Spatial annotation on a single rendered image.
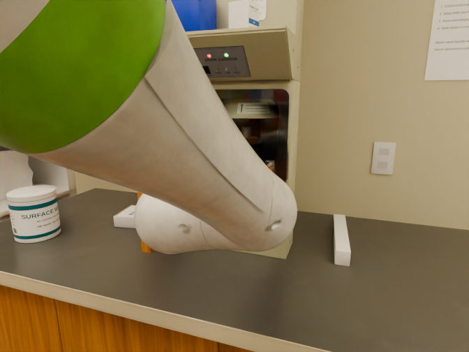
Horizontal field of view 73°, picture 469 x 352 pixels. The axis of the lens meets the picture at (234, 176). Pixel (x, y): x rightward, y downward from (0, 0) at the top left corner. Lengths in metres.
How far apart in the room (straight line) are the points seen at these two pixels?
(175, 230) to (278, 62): 0.46
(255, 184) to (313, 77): 0.96
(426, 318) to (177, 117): 0.70
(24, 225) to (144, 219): 0.73
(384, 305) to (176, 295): 0.45
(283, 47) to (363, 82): 0.55
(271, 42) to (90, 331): 0.81
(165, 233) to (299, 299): 0.41
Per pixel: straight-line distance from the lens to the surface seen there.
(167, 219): 0.43
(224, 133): 0.22
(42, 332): 1.08
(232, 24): 0.77
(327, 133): 1.23
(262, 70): 0.77
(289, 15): 0.82
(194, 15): 0.78
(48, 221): 1.14
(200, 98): 0.19
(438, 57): 1.25
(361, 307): 0.77
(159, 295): 0.78
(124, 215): 1.16
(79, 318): 0.95
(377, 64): 1.23
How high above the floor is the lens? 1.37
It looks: 14 degrees down
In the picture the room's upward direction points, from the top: straight up
